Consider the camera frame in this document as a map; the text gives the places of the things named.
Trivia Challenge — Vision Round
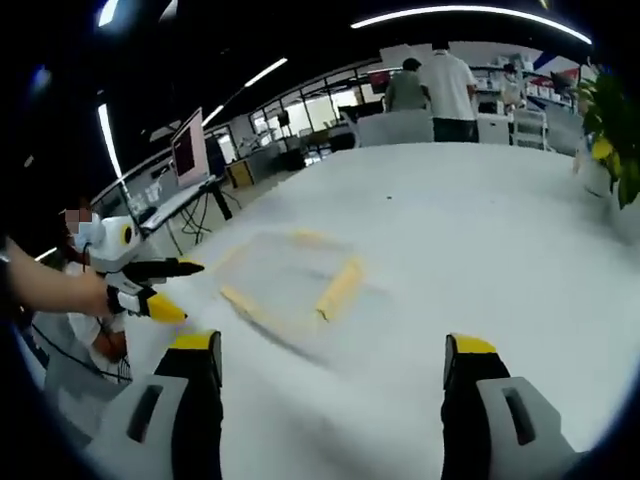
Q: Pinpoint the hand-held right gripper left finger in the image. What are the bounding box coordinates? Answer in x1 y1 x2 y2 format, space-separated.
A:
83 328 224 480

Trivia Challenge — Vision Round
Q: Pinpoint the computer monitor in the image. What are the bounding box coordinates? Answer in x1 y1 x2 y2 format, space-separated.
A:
168 106 212 190

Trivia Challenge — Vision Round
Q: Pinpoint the straight ceiling light strip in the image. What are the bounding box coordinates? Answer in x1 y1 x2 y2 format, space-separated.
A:
96 102 125 180
201 103 227 127
243 56 290 90

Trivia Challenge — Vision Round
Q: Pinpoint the green potted plant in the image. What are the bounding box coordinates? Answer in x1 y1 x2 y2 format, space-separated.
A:
572 62 640 211

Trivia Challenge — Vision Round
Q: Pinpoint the white desk with black legs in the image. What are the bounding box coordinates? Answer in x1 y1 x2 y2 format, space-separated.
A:
138 174 235 252

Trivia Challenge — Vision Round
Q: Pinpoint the black cable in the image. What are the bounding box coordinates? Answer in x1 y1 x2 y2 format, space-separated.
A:
28 319 132 386

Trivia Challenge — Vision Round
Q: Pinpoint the yellow tape frame marking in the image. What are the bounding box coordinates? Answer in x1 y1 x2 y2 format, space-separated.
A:
218 228 367 324

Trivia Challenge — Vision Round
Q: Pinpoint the grey chair backrest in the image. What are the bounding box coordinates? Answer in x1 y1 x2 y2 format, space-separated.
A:
356 109 435 149

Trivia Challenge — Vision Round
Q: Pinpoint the yellow and black cabinet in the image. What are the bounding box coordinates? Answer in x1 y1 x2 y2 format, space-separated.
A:
226 159 257 190

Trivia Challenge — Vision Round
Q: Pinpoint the white plant pot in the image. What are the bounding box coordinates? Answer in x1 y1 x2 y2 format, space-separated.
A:
573 148 622 200

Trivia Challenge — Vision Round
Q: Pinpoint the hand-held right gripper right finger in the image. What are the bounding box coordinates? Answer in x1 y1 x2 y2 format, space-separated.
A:
439 332 582 480

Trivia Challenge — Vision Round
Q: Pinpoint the long curved ceiling light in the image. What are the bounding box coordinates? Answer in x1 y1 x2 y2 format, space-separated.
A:
349 4 595 46

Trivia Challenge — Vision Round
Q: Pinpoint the white cabinet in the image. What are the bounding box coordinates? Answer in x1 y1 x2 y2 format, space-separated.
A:
476 113 512 147

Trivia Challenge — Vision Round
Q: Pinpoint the white frame chair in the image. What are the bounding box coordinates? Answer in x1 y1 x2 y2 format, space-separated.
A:
511 106 550 152

